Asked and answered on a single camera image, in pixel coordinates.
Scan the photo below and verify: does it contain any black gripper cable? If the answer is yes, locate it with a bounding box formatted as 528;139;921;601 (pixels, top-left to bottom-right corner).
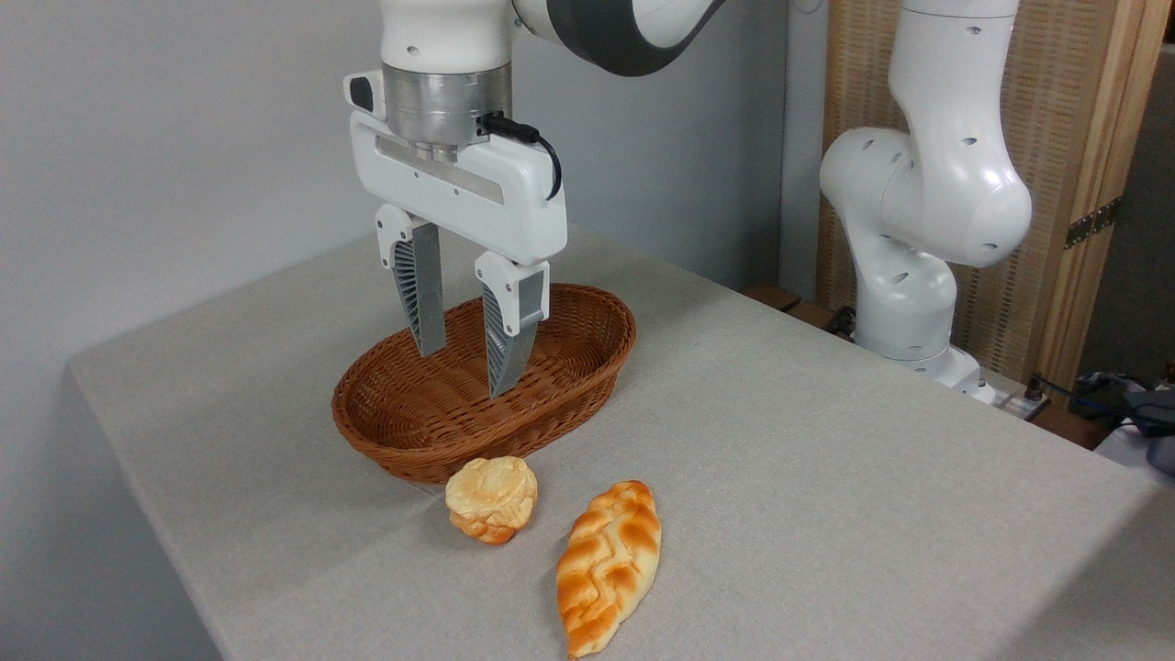
478;111;564;202

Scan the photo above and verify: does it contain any grey linen tablecloth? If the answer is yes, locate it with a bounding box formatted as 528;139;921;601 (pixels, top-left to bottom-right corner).
66;225;1175;661

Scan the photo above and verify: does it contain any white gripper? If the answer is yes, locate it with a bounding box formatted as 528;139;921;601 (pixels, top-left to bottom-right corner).
349;108;569;399

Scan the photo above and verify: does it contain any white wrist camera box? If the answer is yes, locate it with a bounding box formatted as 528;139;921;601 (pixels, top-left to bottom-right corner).
343;71;387;119

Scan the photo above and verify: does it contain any brown wicker oval basket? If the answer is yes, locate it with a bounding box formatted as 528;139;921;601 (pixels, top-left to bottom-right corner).
331;283;637;486

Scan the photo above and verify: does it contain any long braided bread loaf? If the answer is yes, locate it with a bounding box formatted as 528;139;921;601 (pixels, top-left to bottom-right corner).
555;480;663;660

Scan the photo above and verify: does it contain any white power strip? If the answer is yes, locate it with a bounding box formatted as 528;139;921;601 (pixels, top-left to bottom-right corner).
993;386;1053;423

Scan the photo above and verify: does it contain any dark bag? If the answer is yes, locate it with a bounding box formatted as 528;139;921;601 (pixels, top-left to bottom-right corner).
1076;370;1175;476

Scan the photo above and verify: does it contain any metal screen hinge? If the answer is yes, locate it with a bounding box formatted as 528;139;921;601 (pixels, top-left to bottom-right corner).
1064;196;1124;251

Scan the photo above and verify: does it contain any round golden bread roll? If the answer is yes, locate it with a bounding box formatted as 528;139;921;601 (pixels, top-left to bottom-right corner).
445;456;540;546

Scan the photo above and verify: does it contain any wooden rattan folding screen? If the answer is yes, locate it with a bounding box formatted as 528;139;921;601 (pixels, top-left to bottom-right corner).
815;0;1175;391

